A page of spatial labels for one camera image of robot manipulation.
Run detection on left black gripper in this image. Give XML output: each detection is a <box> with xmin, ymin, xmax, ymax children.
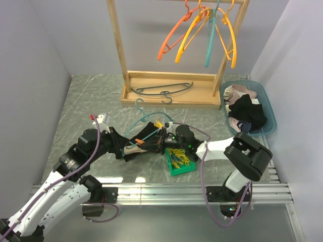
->
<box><xmin>89</xmin><ymin>127</ymin><xmax>130</xmax><ymax>163</ymax></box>

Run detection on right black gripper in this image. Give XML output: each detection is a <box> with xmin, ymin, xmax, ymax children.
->
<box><xmin>141</xmin><ymin>128</ymin><xmax>188</xmax><ymax>156</ymax></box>

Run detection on yellow clothespin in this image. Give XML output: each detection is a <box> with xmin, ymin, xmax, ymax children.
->
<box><xmin>154</xmin><ymin>120</ymin><xmax>164</xmax><ymax>129</ymax></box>

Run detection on black underwear back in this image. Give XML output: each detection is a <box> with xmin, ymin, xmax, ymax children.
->
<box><xmin>123</xmin><ymin>122</ymin><xmax>163</xmax><ymax>162</ymax></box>

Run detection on black underwear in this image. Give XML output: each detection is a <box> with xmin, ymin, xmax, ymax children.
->
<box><xmin>228</xmin><ymin>94</ymin><xmax>267</xmax><ymax>130</ymax></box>
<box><xmin>123</xmin><ymin>122</ymin><xmax>163</xmax><ymax>162</ymax></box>

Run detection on teal hanger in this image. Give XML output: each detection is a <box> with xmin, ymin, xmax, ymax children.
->
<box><xmin>121</xmin><ymin>98</ymin><xmax>175</xmax><ymax>156</ymax></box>
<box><xmin>204</xmin><ymin>0</ymin><xmax>220</xmax><ymax>68</ymax></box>
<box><xmin>131</xmin><ymin>82</ymin><xmax>194</xmax><ymax>105</ymax></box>

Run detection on black underwear front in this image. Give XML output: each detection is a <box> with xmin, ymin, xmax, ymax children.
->
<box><xmin>228</xmin><ymin>94</ymin><xmax>267</xmax><ymax>130</ymax></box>

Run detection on white underwear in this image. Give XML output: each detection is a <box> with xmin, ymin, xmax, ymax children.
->
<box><xmin>251</xmin><ymin>98</ymin><xmax>260</xmax><ymax>105</ymax></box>

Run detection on orange clothes hanger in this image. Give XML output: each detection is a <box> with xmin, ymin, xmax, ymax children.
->
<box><xmin>157</xmin><ymin>0</ymin><xmax>209</xmax><ymax>61</ymax></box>

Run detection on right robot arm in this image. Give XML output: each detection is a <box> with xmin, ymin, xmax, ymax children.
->
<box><xmin>156</xmin><ymin>125</ymin><xmax>273</xmax><ymax>202</ymax></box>

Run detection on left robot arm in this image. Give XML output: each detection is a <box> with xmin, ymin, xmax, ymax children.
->
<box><xmin>1</xmin><ymin>127</ymin><xmax>129</xmax><ymax>241</ymax></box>

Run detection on navy underwear in basket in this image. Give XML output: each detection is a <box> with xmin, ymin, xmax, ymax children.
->
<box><xmin>237</xmin><ymin>121</ymin><xmax>261</xmax><ymax>134</ymax></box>

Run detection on beige underwear in basket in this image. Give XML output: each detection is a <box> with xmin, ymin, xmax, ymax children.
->
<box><xmin>223</xmin><ymin>84</ymin><xmax>257</xmax><ymax>105</ymax></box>

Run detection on yellow hanger left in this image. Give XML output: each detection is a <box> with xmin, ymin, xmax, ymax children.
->
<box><xmin>175</xmin><ymin>1</ymin><xmax>212</xmax><ymax>64</ymax></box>

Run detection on yellow hanger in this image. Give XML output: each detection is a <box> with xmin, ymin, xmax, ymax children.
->
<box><xmin>216</xmin><ymin>1</ymin><xmax>238</xmax><ymax>69</ymax></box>
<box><xmin>175</xmin><ymin>1</ymin><xmax>212</xmax><ymax>64</ymax></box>

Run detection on yellow hanger right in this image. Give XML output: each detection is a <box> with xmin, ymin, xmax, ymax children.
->
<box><xmin>216</xmin><ymin>1</ymin><xmax>238</xmax><ymax>69</ymax></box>

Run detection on yellow clothespins in bin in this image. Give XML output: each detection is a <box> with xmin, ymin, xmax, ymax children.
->
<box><xmin>167</xmin><ymin>149</ymin><xmax>190</xmax><ymax>169</ymax></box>

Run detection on green plastic bin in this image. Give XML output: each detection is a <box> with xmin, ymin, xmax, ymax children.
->
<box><xmin>165</xmin><ymin>148</ymin><xmax>196</xmax><ymax>176</ymax></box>

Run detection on wooden clothes rack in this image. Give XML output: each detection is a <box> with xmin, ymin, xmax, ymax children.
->
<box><xmin>106</xmin><ymin>1</ymin><xmax>249</xmax><ymax>110</ymax></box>

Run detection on teal laundry basket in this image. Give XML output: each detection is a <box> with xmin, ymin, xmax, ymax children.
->
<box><xmin>220</xmin><ymin>80</ymin><xmax>277</xmax><ymax>137</ymax></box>

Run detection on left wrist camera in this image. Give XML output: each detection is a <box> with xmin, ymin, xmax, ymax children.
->
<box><xmin>89</xmin><ymin>113</ymin><xmax>111</xmax><ymax>133</ymax></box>

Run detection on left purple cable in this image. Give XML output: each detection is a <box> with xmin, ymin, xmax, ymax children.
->
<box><xmin>0</xmin><ymin>115</ymin><xmax>120</xmax><ymax>242</ymax></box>

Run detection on aluminium mounting rail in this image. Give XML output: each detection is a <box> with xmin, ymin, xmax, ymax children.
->
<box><xmin>44</xmin><ymin>183</ymin><xmax>306</xmax><ymax>241</ymax></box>

